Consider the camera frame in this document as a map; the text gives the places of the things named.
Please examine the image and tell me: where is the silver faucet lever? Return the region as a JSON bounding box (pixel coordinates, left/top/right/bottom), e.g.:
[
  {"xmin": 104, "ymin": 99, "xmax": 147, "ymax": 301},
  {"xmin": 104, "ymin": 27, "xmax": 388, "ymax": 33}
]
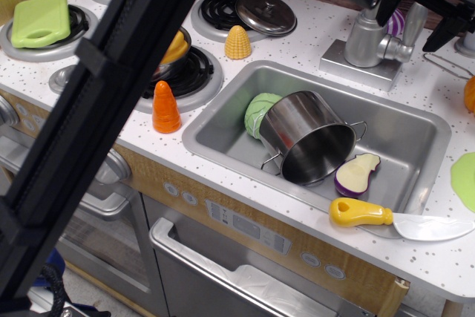
[{"xmin": 402, "ymin": 2, "xmax": 428, "ymax": 47}]

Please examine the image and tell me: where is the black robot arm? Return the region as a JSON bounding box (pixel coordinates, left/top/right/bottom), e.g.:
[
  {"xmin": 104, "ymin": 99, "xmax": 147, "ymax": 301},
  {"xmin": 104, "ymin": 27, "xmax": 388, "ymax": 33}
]
[{"xmin": 1, "ymin": 0, "xmax": 474, "ymax": 305}]

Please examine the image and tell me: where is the purple striped toy onion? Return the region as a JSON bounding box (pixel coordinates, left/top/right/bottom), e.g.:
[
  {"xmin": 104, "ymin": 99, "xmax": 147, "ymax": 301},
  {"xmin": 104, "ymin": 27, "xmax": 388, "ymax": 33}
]
[{"xmin": 387, "ymin": 9, "xmax": 405, "ymax": 36}]

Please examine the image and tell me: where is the silver toy faucet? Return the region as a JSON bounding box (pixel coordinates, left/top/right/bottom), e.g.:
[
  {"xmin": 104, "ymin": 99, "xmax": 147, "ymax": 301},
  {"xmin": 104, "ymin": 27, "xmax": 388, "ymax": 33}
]
[{"xmin": 319, "ymin": 9, "xmax": 415, "ymax": 91}]

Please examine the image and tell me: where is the orange toy fruit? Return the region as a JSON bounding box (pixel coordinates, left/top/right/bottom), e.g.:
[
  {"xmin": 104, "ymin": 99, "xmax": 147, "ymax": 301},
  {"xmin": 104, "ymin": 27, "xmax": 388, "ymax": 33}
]
[{"xmin": 463, "ymin": 76, "xmax": 475, "ymax": 113}]

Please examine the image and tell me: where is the silver sink basin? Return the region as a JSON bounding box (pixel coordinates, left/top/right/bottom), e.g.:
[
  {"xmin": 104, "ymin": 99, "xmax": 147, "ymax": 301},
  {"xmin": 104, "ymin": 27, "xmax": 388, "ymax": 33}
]
[{"xmin": 183, "ymin": 61, "xmax": 451, "ymax": 215}]

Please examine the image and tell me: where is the steel pot lid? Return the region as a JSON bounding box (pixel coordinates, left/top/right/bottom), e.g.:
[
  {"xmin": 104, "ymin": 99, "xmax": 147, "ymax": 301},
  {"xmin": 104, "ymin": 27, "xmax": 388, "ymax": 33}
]
[{"xmin": 235, "ymin": 0, "xmax": 297, "ymax": 36}]

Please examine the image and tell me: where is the light green toy plate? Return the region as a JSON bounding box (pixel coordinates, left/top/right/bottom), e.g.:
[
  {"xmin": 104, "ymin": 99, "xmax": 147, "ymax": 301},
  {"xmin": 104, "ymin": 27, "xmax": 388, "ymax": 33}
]
[{"xmin": 451, "ymin": 152, "xmax": 475, "ymax": 212}]

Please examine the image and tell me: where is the steel pot in sink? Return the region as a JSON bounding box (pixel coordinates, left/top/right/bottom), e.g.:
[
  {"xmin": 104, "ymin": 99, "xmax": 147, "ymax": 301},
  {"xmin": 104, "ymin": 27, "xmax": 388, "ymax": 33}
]
[{"xmin": 259, "ymin": 91, "xmax": 367, "ymax": 186}]

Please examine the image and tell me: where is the purple toy eggplant half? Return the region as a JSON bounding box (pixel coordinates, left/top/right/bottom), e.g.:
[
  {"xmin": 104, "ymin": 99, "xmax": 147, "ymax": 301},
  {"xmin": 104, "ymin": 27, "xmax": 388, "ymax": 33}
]
[{"xmin": 334, "ymin": 153, "xmax": 381, "ymax": 198}]

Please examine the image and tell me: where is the yellow toy corn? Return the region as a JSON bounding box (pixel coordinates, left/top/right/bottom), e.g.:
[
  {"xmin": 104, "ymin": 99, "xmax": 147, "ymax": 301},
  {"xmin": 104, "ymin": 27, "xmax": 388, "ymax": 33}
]
[{"xmin": 225, "ymin": 25, "xmax": 252, "ymax": 59}]

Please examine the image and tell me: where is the green toy cabbage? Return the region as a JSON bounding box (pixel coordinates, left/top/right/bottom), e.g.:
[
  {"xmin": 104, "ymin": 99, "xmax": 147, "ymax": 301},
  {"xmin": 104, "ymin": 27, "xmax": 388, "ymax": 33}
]
[{"xmin": 244, "ymin": 93, "xmax": 282, "ymax": 140}]

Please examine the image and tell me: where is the black front right burner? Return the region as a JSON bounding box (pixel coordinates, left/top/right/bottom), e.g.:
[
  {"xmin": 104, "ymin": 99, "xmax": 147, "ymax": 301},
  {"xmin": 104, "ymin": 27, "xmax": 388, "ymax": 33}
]
[{"xmin": 135, "ymin": 46, "xmax": 223, "ymax": 114}]

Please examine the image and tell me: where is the yellow toy bell pepper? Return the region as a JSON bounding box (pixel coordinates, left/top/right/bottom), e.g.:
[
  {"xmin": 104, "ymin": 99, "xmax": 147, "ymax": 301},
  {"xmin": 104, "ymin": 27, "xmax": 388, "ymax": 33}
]
[{"xmin": 160, "ymin": 30, "xmax": 189, "ymax": 65}]

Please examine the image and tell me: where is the small steel bowl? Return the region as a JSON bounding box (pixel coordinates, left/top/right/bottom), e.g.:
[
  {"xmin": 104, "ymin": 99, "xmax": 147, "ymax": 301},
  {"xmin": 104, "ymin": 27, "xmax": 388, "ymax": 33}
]
[{"xmin": 151, "ymin": 27, "xmax": 191, "ymax": 81}]

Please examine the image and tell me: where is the orange toy carrot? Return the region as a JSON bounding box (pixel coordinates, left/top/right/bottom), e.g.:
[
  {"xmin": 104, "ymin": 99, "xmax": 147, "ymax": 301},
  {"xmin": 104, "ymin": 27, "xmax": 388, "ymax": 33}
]
[{"xmin": 152, "ymin": 80, "xmax": 182, "ymax": 134}]

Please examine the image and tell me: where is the black left burner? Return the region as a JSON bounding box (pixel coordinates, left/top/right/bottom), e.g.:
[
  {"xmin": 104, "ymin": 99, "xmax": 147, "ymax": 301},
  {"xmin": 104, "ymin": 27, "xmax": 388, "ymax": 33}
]
[{"xmin": 1, "ymin": 5, "xmax": 99, "ymax": 62}]

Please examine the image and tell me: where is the silver dishwasher door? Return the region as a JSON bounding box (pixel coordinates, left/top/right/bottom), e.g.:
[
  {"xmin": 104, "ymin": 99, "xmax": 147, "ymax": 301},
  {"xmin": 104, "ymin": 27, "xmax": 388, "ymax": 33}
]
[{"xmin": 144, "ymin": 197, "xmax": 372, "ymax": 316}]

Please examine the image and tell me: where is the silver oven dial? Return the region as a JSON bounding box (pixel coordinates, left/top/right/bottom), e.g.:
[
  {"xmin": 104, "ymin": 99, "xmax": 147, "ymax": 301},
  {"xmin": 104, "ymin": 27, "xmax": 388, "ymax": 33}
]
[{"xmin": 94, "ymin": 148, "xmax": 131, "ymax": 185}]

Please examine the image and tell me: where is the silver stove knob front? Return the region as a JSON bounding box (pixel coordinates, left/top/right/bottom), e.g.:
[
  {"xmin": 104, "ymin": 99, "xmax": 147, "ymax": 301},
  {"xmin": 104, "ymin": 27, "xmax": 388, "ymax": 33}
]
[{"xmin": 48, "ymin": 65, "xmax": 76, "ymax": 94}]

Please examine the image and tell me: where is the green toy cutting board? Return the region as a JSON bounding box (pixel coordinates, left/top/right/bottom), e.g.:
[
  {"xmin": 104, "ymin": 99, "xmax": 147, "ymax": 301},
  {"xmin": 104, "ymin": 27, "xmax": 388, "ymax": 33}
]
[{"xmin": 11, "ymin": 0, "xmax": 71, "ymax": 48}]

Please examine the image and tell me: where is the silver oven door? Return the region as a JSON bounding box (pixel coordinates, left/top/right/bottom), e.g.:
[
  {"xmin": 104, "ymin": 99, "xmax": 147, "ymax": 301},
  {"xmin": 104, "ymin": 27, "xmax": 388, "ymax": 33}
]
[{"xmin": 0, "ymin": 123, "xmax": 171, "ymax": 317}]

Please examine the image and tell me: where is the silver dial left edge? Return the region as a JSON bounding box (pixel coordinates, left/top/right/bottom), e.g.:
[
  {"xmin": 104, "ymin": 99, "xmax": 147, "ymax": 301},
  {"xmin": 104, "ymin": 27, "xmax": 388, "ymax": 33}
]
[{"xmin": 0, "ymin": 96, "xmax": 19, "ymax": 126}]

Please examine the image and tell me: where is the wire utensil handle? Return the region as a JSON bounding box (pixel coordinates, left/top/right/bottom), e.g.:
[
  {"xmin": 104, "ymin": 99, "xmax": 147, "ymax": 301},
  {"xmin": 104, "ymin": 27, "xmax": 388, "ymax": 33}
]
[{"xmin": 423, "ymin": 53, "xmax": 474, "ymax": 80}]

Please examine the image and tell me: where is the grey post right edge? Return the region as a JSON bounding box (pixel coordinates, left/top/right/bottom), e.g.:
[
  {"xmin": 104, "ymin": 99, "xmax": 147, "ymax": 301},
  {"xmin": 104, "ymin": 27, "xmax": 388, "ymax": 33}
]
[{"xmin": 454, "ymin": 32, "xmax": 475, "ymax": 58}]

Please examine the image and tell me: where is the yellow handled toy knife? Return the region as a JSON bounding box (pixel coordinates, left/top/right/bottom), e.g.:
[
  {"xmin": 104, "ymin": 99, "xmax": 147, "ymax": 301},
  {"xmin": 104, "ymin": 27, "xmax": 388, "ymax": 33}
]
[{"xmin": 328, "ymin": 197, "xmax": 474, "ymax": 241}]

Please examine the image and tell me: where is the black braided cable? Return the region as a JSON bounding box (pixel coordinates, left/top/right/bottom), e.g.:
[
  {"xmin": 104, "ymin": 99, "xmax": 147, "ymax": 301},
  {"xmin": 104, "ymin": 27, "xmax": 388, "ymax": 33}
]
[{"xmin": 39, "ymin": 263, "xmax": 71, "ymax": 317}]

